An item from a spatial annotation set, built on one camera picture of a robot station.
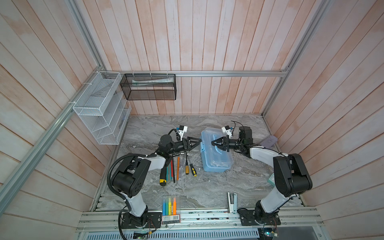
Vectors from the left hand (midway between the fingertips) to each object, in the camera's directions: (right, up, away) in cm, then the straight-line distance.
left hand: (200, 144), depth 79 cm
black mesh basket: (-35, +39, +25) cm, 58 cm away
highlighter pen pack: (-16, -34, -5) cm, 38 cm away
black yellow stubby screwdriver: (-4, -16, +10) cm, 20 cm away
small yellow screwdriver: (-8, -16, +11) cm, 21 cm away
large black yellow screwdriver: (-22, -20, +8) cm, 31 cm away
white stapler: (+17, -31, -2) cm, 35 cm away
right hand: (+8, 0, +7) cm, 10 cm away
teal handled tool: (-19, -18, +9) cm, 27 cm away
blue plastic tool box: (+8, -8, +3) cm, 12 cm away
